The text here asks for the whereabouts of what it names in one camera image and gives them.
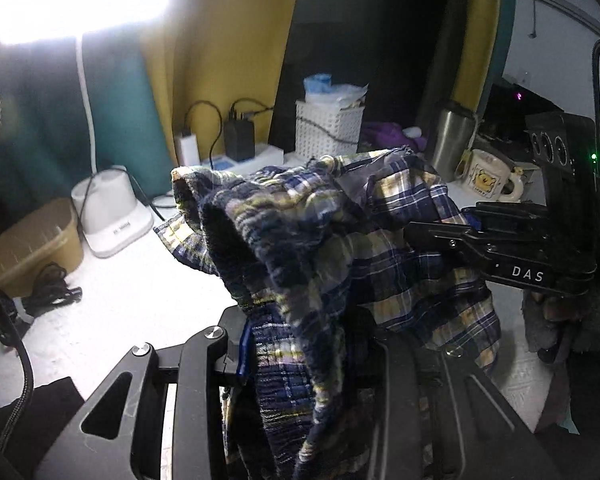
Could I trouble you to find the white lattice basket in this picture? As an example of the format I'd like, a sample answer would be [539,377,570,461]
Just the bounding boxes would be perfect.
[294,101,365,159]

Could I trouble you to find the white power strip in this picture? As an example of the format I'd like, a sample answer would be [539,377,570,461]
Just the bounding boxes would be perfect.
[212,143,285,176]

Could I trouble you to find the cream cartoon mug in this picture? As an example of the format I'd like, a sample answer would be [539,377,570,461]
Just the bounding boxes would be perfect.
[455,150,524,203]

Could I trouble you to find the white desk lamp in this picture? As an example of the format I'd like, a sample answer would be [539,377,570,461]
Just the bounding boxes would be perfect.
[0,0,172,258]

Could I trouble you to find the stainless steel tumbler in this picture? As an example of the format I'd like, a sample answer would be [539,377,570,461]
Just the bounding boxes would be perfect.
[429,100,479,182]

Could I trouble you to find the beige plastic container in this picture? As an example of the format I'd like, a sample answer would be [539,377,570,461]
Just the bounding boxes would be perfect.
[0,198,84,296]

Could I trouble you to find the purple cloth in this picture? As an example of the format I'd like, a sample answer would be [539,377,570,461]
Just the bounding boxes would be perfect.
[361,122,427,153]

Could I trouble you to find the teal curtain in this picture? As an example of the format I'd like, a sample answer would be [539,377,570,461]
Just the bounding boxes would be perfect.
[0,32,172,220]

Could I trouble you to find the black monitor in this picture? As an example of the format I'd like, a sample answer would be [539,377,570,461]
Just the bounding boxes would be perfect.
[478,82,562,162]

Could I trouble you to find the blue yellow plaid pants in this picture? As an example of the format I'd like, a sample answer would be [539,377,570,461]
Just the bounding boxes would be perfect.
[156,147,501,479]

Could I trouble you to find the yellow curtain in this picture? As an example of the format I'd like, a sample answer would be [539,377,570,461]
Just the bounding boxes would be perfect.
[140,0,296,156]

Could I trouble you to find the black garment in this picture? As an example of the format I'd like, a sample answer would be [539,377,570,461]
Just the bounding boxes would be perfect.
[6,377,84,479]

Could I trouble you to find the blue plastic bag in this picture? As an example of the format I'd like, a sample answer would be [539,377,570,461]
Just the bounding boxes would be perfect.
[303,74,368,110]

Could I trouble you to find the coiled black cable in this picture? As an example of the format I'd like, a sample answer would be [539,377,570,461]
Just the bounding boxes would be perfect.
[0,261,84,346]

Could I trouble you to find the black power adapter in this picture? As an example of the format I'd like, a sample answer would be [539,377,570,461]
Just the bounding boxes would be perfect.
[224,119,256,162]

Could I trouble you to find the white charger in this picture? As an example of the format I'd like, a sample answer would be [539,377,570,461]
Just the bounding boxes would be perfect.
[174,132,200,166]

